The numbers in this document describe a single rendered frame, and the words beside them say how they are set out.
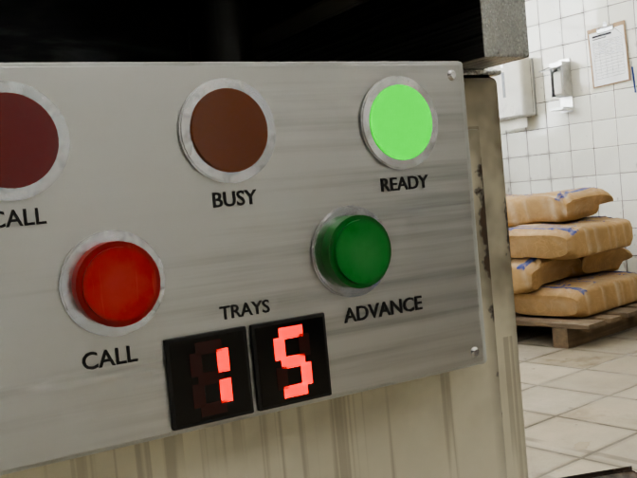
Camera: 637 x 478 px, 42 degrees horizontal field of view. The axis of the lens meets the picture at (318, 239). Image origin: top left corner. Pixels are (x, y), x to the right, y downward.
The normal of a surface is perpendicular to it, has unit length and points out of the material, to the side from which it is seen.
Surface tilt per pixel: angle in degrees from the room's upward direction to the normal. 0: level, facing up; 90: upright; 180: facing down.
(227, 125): 90
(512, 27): 90
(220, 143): 90
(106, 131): 90
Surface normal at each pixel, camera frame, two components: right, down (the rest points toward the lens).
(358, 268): 0.49, 0.00
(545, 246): -0.71, 0.32
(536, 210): -0.71, 0.10
